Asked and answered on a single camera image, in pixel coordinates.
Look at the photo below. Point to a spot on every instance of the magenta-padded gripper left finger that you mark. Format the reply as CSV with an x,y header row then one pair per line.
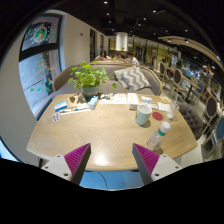
x,y
75,160

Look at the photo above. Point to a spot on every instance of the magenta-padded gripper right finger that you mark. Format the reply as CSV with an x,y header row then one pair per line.
x,y
148,160

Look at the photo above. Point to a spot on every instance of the clear plastic water bottle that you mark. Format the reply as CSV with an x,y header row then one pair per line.
x,y
156,139

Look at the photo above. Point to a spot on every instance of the pale green mug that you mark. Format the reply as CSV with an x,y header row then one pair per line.
x,y
143,116

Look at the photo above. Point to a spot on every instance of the red round coaster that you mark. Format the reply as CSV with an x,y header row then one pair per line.
x,y
157,116

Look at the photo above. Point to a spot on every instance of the small patterned card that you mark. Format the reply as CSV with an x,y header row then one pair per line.
x,y
56,117

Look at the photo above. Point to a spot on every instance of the clear plastic cup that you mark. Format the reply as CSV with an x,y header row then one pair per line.
x,y
171,111

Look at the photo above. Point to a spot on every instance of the white napkin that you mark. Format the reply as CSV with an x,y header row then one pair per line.
x,y
163,106

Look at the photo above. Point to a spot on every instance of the blue card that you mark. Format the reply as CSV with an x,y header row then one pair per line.
x,y
60,106

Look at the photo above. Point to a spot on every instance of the grey tufted chair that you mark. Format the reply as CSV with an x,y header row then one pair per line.
x,y
190,118

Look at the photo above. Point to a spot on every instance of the wooden table stand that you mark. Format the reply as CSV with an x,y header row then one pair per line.
x,y
75,100

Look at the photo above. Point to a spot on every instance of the blue and white box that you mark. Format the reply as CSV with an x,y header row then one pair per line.
x,y
146,99

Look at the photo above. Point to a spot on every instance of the teal tissue pack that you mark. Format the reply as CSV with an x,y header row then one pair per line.
x,y
93,102

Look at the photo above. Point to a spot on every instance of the yellow card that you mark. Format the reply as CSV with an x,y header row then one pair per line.
x,y
165,99

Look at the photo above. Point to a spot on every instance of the white folded leaflet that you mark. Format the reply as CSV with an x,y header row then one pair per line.
x,y
133,99

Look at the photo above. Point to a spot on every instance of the group of dining chairs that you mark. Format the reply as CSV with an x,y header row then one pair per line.
x,y
210,106

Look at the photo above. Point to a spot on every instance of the grey zigzag cushion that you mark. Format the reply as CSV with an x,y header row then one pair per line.
x,y
133,78

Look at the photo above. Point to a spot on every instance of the potted green plant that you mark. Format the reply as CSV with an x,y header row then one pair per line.
x,y
88,77

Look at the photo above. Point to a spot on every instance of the grey curved sofa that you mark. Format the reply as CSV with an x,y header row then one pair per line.
x,y
106,70

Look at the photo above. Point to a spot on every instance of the person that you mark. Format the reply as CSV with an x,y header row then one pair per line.
x,y
118,56
102,56
132,59

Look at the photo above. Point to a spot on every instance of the white round pillar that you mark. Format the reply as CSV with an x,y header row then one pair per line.
x,y
121,41

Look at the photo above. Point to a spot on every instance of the group of ceiling lights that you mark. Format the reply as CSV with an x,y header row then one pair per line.
x,y
154,11

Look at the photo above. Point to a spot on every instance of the menu text wall poster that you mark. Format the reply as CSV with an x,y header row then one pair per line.
x,y
38,78

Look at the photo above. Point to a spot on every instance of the food picture wall poster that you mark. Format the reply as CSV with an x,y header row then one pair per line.
x,y
38,35

